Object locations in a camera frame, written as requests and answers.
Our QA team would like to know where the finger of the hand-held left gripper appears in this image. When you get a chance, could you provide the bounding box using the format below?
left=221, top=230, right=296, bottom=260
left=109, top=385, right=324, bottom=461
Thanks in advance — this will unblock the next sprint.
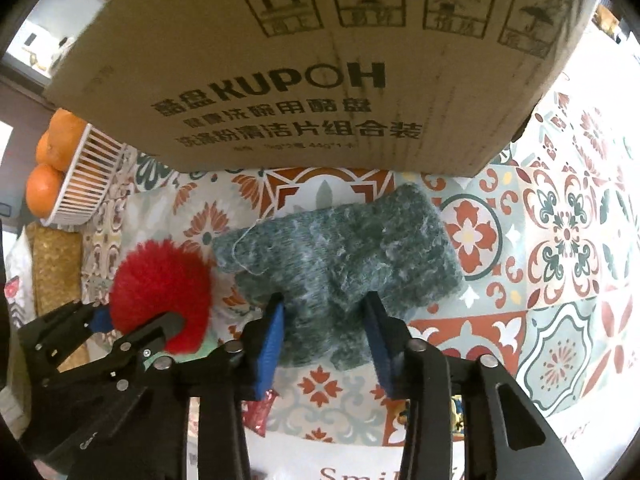
left=18, top=302, right=117, bottom=386
left=47, top=312, right=186, bottom=441

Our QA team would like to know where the yellow woven mat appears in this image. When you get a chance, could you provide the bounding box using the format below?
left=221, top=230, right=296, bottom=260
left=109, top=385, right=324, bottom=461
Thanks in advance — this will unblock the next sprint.
left=27, top=222, right=87, bottom=373

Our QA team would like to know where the red fluffy pom-pom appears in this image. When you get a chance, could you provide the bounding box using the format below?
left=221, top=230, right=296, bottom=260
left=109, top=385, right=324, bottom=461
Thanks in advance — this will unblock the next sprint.
left=108, top=240, right=213, bottom=354

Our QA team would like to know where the patterned tile-print tablecloth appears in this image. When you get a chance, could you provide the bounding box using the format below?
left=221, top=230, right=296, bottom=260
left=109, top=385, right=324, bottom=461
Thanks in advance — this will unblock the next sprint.
left=75, top=20, right=640, bottom=480

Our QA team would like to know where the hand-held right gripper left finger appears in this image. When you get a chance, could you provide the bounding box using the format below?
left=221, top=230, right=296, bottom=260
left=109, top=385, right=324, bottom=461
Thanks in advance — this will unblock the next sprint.
left=172, top=292, right=287, bottom=480

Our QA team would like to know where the white slatted basket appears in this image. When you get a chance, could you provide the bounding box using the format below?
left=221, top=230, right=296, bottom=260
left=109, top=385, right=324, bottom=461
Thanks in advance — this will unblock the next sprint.
left=39, top=123, right=127, bottom=227

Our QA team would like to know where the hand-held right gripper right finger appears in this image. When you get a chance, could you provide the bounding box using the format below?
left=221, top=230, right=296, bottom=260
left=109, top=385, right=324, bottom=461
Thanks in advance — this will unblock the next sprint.
left=362, top=292, right=587, bottom=480

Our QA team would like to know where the brown cardboard box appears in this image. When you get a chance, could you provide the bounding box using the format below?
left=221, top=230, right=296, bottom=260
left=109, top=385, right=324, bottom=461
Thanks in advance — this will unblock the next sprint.
left=43, top=0, right=601, bottom=178

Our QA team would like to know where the orange fruit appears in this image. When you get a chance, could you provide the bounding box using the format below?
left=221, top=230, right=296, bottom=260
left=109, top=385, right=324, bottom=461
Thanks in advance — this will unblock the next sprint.
left=47, top=109, right=91, bottom=171
left=35, top=132, right=65, bottom=166
left=25, top=164, right=66, bottom=219

